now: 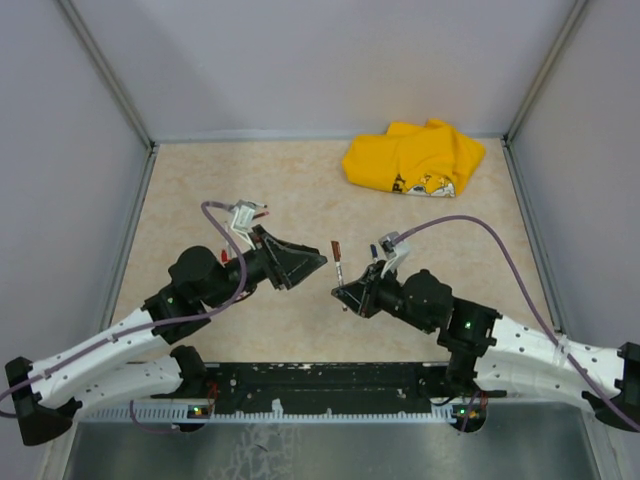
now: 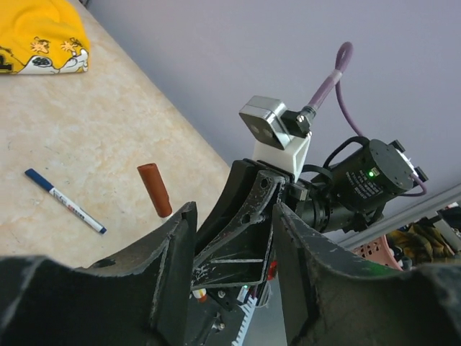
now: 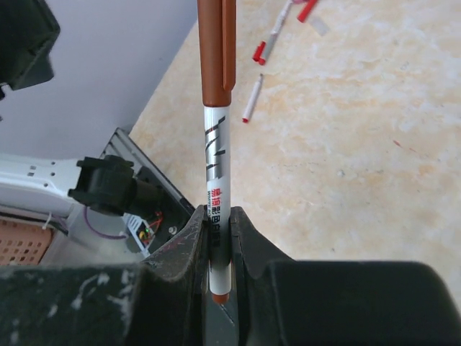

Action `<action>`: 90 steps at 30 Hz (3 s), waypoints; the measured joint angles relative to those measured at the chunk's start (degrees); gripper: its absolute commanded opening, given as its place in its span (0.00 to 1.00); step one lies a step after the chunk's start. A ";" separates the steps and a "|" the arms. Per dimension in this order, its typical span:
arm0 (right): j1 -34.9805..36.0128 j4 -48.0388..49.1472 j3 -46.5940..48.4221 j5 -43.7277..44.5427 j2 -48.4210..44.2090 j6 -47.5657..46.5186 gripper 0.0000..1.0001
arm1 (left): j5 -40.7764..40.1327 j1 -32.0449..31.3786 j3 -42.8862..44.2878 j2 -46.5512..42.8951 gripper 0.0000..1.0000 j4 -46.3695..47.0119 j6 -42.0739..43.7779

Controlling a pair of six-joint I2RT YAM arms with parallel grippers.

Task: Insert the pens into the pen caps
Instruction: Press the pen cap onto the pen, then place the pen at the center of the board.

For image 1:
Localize yellow folded t-shirt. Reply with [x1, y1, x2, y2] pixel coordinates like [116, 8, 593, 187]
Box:
[342, 119, 486, 198]

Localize white pen blue markings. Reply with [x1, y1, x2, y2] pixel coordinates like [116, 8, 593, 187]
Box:
[334, 261, 344, 287]

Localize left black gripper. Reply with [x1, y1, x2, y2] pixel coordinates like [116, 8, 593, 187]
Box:
[205, 224, 328, 309]

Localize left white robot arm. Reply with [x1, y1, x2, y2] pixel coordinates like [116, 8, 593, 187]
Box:
[5, 226, 327, 446]

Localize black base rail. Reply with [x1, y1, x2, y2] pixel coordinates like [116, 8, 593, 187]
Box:
[149, 360, 494, 416]

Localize small red pen cap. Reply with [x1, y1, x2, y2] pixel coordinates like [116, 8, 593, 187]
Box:
[331, 241, 342, 262]

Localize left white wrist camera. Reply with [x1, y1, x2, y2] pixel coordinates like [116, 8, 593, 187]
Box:
[230, 200, 257, 244]

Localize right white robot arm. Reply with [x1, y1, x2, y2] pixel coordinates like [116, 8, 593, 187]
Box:
[331, 263, 639, 431]

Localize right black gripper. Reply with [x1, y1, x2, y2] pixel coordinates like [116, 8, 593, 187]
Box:
[333, 258, 436, 334]

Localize white slotted cable duct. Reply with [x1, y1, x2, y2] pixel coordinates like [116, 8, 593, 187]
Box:
[87, 403, 484, 425]

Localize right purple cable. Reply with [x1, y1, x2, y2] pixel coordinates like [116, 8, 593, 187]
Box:
[394, 215, 640, 432]

